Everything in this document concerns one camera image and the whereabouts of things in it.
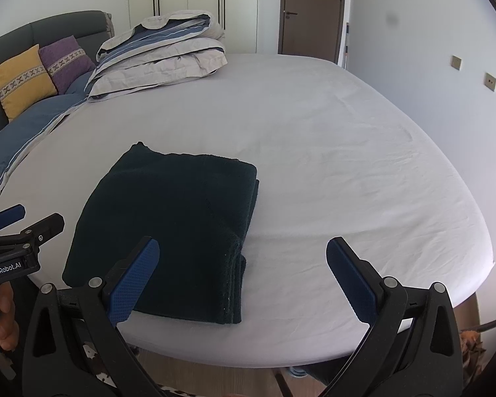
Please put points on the bed with white sheet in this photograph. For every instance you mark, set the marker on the bed with white sheet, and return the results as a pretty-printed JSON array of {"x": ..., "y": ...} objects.
[{"x": 334, "y": 153}]

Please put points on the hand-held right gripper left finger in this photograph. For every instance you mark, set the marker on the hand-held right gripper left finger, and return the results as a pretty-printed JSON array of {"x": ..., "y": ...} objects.
[{"x": 136, "y": 281}]

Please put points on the person's left hand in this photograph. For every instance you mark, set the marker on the person's left hand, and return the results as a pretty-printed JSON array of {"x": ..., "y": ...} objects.
[{"x": 4, "y": 331}]

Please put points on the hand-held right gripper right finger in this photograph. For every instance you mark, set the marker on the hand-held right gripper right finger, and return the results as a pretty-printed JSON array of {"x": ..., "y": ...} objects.
[{"x": 351, "y": 281}]

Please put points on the dark grey headboard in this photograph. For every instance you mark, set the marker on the dark grey headboard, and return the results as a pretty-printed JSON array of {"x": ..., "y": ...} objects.
[{"x": 66, "y": 25}]

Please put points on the beige wall socket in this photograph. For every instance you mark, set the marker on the beige wall socket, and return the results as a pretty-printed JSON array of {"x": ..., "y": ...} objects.
[
  {"x": 490, "y": 82},
  {"x": 456, "y": 63}
]

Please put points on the purple cushion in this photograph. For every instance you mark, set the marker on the purple cushion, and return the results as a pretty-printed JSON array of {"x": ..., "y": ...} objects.
[{"x": 66, "y": 62}]

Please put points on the brown door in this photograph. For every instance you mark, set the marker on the brown door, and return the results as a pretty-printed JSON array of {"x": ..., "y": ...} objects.
[{"x": 314, "y": 8}]

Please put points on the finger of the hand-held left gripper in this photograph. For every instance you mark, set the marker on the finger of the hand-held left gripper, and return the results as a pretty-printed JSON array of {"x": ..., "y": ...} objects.
[
  {"x": 10, "y": 214},
  {"x": 49, "y": 225}
]

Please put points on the yellow cushion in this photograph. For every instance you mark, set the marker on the yellow cushion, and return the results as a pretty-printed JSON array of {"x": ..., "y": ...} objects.
[{"x": 20, "y": 82}]

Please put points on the dark green knit garment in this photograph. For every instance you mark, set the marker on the dark green knit garment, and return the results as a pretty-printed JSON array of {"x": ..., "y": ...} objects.
[{"x": 169, "y": 215}]

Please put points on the white wardrobe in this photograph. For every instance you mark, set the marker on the white wardrobe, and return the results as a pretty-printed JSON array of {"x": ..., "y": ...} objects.
[{"x": 239, "y": 8}]

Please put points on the blue pillow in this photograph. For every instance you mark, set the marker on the blue pillow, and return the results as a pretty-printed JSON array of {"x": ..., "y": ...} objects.
[
  {"x": 80, "y": 84},
  {"x": 20, "y": 140}
]

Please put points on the folded grey blue duvet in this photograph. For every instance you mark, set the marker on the folded grey blue duvet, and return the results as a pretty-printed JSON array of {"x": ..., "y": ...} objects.
[{"x": 157, "y": 58}]

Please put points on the brown crumpled object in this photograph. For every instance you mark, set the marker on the brown crumpled object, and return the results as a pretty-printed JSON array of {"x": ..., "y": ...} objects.
[{"x": 471, "y": 347}]

